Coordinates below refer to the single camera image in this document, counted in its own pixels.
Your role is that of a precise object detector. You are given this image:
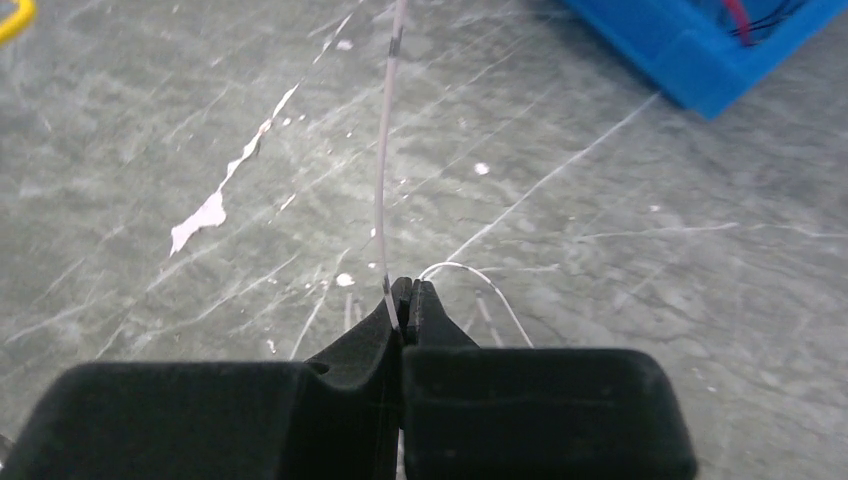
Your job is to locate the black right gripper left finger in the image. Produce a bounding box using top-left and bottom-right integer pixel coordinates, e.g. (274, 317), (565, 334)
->
(1, 278), (412, 479)

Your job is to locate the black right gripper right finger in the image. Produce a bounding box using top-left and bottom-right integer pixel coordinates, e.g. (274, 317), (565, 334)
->
(402, 280), (698, 479)

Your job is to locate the white cable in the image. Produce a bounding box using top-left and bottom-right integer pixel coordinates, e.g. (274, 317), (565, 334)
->
(373, 0), (535, 350)

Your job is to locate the yellow cable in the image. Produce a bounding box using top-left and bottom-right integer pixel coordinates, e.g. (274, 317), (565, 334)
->
(0, 0), (38, 48)

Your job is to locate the blue plastic bin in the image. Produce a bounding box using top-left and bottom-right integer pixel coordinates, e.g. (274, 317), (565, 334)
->
(566, 1), (847, 119)

